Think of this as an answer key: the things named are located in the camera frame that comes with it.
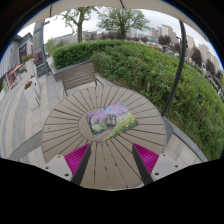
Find grey shopfront building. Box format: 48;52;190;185
0;32;34;101

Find brown slatted chair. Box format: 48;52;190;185
60;60;104;98

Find cream parasol canopy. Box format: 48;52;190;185
26;0;209;41

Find large white flower planter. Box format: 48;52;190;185
23;79;41;111

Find tall grey sign pillar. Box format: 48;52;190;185
32;19;51;78

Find green hedge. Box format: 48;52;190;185
51;39;224;161

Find distant apartment buildings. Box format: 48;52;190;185
148;23;224;81

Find black curved parasol pole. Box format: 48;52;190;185
160;20;188;118

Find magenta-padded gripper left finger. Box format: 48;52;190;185
41;143;93;186

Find floral print mouse pad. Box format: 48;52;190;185
85;102;140;144

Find small white flower planter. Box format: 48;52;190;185
24;54;38;80

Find round-crowned tree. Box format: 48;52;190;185
97;7;150;40

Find thin-crowned tree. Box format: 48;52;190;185
61;5;99;44

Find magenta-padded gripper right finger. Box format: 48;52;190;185
131;143;184;186

